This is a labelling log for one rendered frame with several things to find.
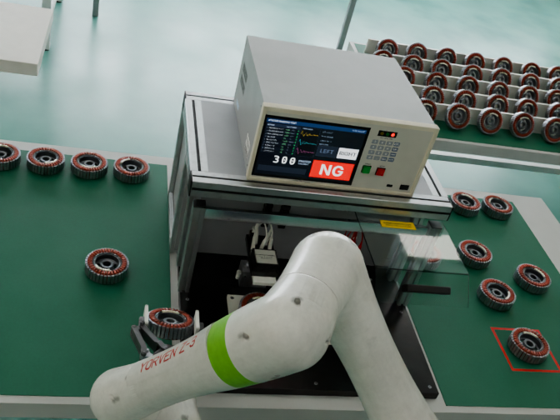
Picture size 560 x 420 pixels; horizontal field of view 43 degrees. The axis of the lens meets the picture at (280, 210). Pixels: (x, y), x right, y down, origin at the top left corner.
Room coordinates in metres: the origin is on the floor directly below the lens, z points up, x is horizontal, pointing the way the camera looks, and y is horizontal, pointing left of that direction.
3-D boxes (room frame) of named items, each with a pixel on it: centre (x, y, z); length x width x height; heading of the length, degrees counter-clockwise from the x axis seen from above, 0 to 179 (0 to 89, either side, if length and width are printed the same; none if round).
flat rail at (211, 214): (1.45, -0.11, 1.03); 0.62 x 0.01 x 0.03; 108
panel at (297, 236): (1.60, -0.06, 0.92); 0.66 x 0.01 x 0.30; 108
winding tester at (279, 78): (1.67, -0.05, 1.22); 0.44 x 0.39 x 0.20; 108
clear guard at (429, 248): (1.42, -0.33, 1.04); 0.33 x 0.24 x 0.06; 18
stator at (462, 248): (1.88, -0.64, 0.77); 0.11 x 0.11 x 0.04
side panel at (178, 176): (1.64, 0.29, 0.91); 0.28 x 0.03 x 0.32; 18
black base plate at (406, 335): (1.37, -0.13, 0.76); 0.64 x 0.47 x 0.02; 108
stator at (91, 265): (1.36, 0.40, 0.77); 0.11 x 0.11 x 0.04
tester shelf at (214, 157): (1.66, -0.04, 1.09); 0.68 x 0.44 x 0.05; 108
